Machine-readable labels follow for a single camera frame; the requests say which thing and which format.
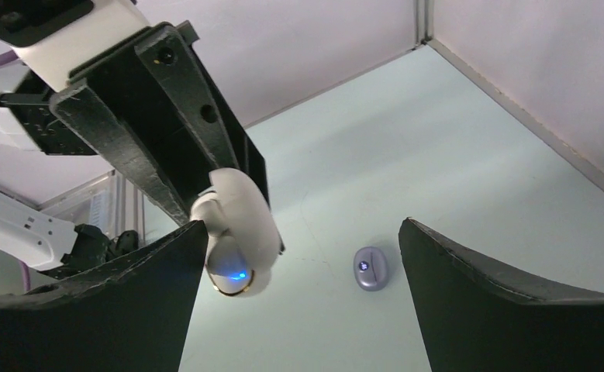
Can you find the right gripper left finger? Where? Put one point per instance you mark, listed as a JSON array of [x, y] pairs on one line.
[[130, 314]]

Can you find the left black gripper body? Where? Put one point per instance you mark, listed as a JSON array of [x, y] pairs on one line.
[[110, 73]]

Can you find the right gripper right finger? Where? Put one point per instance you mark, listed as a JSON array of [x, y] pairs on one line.
[[476, 313]]

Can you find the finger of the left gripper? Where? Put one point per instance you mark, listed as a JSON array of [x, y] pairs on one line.
[[91, 116], [183, 127]]

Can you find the purple charging case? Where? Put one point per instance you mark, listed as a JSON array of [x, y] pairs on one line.
[[371, 268]]

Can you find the white charging case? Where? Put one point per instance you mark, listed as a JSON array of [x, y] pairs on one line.
[[243, 240]]

